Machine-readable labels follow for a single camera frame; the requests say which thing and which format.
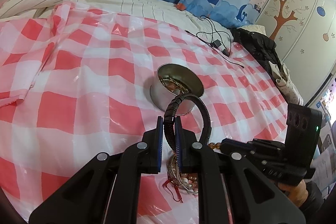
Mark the black headband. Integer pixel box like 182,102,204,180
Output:
163,93,212,152

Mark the jewelry inside tin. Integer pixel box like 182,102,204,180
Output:
159,76,190,96

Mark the right hand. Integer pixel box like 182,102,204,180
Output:
277,180,309,207

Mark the white dotted cloth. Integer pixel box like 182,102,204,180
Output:
268,61,303,106

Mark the round silver tin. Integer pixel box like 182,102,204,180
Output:
150,64,205,112

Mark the black jacket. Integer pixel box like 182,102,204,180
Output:
230,28,281,82

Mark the red white checkered plastic cloth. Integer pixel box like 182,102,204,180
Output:
1,1,287,219

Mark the white wardrobe with tree decal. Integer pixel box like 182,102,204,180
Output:
257,0,335,105

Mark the white pearl bead bracelet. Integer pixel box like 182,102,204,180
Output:
180,177,200,196

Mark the red string bracelet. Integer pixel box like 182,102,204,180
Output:
162,178,185,204

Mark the black cable with adapter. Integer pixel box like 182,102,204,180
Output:
184,15,245,68

